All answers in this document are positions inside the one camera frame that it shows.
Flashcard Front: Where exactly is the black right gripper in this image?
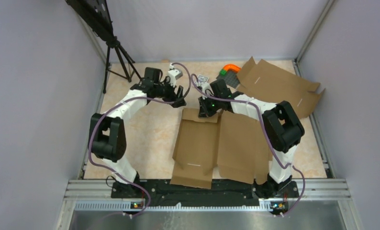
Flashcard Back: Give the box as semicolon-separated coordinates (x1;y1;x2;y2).
198;94;221;119

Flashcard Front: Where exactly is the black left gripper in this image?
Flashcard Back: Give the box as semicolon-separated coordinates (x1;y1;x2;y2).
154;77;186;108

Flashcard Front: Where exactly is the brown cardboard box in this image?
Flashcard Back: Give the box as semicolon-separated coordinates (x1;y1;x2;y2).
171;108;272;189
237;57;325;119

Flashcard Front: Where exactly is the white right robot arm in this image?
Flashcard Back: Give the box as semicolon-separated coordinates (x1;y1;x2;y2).
191;79;305;198

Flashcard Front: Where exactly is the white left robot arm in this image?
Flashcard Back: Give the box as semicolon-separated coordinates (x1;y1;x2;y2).
88;66;186;198

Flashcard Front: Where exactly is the blue playing card deck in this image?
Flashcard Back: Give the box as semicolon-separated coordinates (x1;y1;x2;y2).
197;74;209;83

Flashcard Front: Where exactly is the grey toy brick plate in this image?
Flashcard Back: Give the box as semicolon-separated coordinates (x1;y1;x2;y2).
217;70;240;89

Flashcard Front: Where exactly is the green toy brick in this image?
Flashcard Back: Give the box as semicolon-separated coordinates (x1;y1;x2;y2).
219;69;227;76

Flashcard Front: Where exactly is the black tripod stand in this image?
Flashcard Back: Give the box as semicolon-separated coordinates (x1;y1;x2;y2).
102;36;142;94

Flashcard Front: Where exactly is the orange curved toy piece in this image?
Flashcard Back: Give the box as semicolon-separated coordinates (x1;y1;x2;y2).
222;64;241;73

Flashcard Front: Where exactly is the black perforated board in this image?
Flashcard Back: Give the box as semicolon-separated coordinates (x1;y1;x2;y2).
66;0;114;42

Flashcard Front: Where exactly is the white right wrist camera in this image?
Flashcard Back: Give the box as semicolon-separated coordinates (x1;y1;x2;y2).
200;82;214;96

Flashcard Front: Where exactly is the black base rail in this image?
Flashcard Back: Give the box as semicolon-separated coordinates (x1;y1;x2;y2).
111;179;300;207

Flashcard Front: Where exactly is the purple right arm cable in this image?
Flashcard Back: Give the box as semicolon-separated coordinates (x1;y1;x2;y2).
190;73;306;218

